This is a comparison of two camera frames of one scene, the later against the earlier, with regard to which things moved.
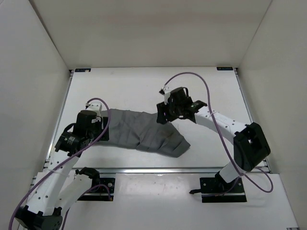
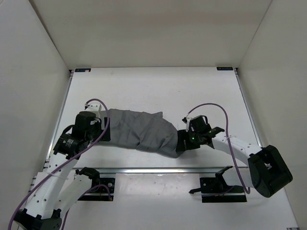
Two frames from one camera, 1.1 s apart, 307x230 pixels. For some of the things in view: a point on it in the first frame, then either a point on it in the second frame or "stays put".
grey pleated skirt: x=137 y=130 stays put
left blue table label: x=82 y=70 stays put
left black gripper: x=99 y=133 stays put
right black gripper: x=163 y=113 to x=183 y=135
